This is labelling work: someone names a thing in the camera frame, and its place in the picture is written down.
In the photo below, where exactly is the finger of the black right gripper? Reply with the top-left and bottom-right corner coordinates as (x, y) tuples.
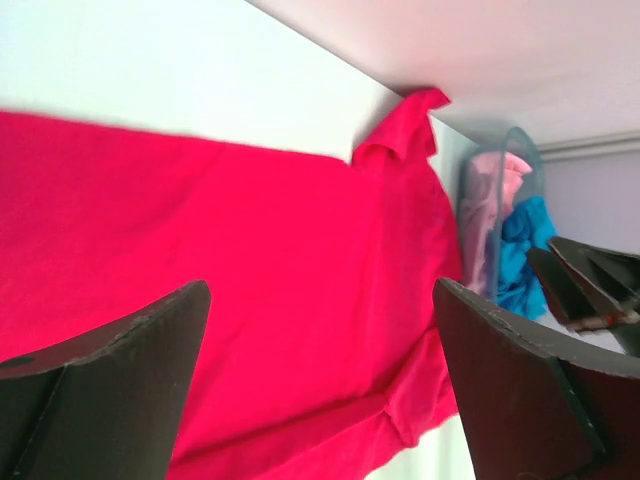
(527, 248), (625, 325)
(548, 236), (639, 305)

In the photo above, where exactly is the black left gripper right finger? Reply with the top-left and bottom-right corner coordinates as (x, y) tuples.
(433, 278), (639, 479)

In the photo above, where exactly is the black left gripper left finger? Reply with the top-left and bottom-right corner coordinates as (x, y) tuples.
(1, 281), (211, 480)

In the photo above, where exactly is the red t-shirt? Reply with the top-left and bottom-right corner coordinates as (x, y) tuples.
(1, 89), (462, 479)

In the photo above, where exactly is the dark blue t-shirt in basket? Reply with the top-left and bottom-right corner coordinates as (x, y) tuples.
(497, 196), (556, 321)

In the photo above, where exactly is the grey plastic laundry basket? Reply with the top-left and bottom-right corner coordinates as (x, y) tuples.
(457, 127), (545, 301)

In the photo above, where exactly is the pink t-shirt in basket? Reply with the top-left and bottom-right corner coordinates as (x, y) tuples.
(458, 151), (532, 297)

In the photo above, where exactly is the aluminium frame post right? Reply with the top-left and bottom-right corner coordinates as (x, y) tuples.
(539, 131), (639, 162)

